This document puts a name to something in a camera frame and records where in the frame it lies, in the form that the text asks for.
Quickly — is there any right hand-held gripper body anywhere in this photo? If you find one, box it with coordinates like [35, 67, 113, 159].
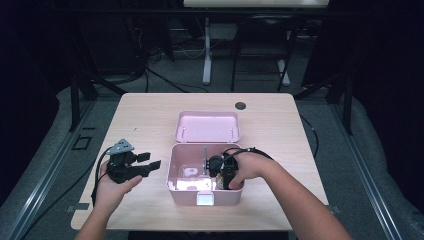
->
[208, 154, 238, 190]

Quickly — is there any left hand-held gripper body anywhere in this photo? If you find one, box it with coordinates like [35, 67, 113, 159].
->
[105, 138, 136, 184]

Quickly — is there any pink storage box white handle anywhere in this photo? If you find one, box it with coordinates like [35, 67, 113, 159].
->
[166, 110, 245, 207]

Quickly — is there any person's right hand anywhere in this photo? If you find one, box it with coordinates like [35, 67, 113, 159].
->
[229, 148, 277, 189]

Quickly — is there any person's left hand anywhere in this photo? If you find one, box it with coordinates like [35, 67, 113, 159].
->
[93, 160, 143, 218]

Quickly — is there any black metal stand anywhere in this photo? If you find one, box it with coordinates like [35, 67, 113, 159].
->
[67, 33, 128, 133]
[293, 70, 354, 136]

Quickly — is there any white desk with white legs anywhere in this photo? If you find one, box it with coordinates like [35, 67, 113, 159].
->
[183, 0, 329, 87]

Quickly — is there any black chair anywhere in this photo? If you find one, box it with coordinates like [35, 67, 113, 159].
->
[230, 13, 298, 93]

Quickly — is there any left hand-held gripper black cable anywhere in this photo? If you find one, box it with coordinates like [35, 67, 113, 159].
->
[90, 148, 114, 206]

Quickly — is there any hand-held gripper black cable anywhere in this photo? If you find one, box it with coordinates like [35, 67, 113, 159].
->
[90, 148, 114, 206]
[220, 147, 274, 168]

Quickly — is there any right hand-held gripper black cable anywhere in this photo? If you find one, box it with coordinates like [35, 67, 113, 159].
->
[220, 147, 274, 168]

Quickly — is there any black floor cable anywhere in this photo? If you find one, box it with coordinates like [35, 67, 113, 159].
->
[19, 160, 98, 240]
[143, 65, 210, 94]
[299, 114, 320, 160]

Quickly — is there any aluminium floor rail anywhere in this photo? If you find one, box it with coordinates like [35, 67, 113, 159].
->
[0, 99, 97, 240]
[328, 99, 405, 240]

